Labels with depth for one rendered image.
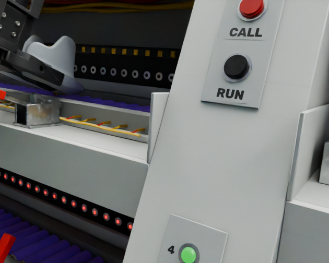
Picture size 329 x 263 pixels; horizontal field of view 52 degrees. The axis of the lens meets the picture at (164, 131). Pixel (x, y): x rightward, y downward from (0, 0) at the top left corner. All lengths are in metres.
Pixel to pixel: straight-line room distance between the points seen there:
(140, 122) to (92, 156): 0.06
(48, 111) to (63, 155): 0.07
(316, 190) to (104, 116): 0.20
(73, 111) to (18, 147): 0.07
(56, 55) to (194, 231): 0.26
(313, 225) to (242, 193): 0.04
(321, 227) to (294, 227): 0.01
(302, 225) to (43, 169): 0.22
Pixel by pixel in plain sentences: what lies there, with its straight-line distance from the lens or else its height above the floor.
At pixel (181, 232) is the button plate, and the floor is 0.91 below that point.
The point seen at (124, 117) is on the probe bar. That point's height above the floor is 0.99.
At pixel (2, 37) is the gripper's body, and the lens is 0.37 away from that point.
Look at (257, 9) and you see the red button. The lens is 0.24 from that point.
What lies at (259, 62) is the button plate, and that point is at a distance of 0.23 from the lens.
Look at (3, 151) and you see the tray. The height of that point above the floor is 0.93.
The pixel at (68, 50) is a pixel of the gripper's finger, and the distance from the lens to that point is 0.41.
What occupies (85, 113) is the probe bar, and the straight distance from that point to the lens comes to 0.36.
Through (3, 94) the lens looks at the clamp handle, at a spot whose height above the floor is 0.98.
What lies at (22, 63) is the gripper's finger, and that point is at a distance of 0.36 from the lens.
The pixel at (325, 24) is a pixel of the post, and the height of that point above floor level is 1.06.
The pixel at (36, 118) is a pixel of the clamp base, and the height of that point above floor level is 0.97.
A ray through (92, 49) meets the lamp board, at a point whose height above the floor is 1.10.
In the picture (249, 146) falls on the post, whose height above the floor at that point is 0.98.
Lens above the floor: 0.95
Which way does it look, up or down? 7 degrees up
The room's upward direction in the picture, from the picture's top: 15 degrees clockwise
